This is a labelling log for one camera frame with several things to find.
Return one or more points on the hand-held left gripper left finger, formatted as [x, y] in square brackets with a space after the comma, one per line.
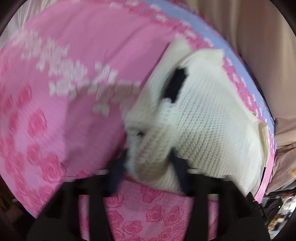
[118, 170]

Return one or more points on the pink rose-print blanket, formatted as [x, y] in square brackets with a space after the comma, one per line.
[69, 115]

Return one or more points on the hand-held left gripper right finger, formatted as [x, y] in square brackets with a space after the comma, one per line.
[179, 170]

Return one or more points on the white knitted sweater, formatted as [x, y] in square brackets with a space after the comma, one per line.
[198, 129]

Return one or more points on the cluttered dark shelf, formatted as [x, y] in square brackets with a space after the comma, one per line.
[279, 208]

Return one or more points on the beige curtain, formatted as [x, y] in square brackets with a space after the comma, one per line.
[261, 46]

